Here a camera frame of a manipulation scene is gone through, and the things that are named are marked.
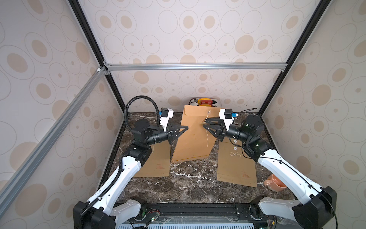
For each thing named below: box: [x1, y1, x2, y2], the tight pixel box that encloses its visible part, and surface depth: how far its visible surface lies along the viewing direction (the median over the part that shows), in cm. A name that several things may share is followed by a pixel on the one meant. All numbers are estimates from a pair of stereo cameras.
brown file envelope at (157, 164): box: [133, 139, 171, 178], surface depth 89 cm
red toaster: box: [197, 97, 214, 107], surface depth 99 cm
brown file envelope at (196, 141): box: [171, 105, 222, 164], surface depth 65 cm
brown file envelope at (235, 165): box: [216, 136, 258, 188], surface depth 87 cm
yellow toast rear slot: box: [197, 97, 213, 107], surface depth 99 cm
